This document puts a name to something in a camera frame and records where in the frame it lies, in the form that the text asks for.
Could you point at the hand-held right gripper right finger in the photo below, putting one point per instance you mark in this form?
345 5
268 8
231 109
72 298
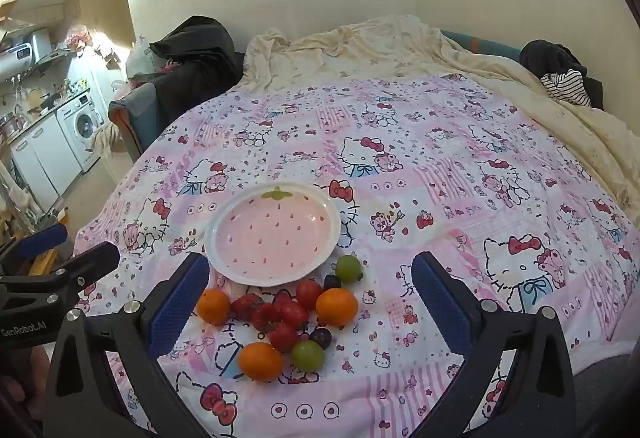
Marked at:
442 303

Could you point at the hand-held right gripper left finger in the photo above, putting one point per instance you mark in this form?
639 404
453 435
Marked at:
177 303

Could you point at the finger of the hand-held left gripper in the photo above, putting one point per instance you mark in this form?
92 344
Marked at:
90 259
42 240

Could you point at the orange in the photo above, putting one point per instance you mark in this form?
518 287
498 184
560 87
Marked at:
260 361
213 306
336 307

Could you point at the red strawberry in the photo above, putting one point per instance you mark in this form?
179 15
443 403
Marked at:
264 317
293 313
282 335
246 305
309 293

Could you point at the pink strawberry-shaped plate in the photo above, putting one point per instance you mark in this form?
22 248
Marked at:
250 243

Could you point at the green grape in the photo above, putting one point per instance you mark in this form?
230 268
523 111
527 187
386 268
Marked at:
348 268

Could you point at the dark purple grape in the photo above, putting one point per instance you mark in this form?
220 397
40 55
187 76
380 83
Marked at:
321 337
331 281

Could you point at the green lime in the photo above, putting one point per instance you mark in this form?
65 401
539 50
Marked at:
307 355

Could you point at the person's left hand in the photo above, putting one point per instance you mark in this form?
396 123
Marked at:
17 385

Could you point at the white cabinet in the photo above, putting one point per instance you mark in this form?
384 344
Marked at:
37 158

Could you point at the cream cloth on floor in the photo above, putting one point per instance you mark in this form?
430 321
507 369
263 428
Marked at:
105 138

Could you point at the white washing machine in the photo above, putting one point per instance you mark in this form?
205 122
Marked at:
80 123

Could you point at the pink cartoon printed blanket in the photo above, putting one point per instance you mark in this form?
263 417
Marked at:
425 178

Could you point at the blue orange armchair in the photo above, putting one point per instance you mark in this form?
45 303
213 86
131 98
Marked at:
132 118

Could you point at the white refrigerator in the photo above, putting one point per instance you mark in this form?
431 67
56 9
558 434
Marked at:
97 73

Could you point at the white water heater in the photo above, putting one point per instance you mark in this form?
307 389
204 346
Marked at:
12 66

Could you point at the silver kitchen appliance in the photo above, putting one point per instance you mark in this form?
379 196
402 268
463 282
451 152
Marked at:
30 46

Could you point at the white plastic bag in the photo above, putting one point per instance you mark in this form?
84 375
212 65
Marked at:
140 56

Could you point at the black clothing pile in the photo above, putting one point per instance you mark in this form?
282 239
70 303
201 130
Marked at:
200 46

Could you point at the striped cloth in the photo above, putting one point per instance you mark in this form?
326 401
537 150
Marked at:
565 88

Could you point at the cream duvet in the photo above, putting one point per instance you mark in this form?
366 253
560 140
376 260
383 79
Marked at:
400 48

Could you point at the teal sofa backrest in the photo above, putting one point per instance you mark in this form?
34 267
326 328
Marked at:
480 46

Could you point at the dark clothing heap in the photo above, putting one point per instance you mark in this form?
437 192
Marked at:
550 56

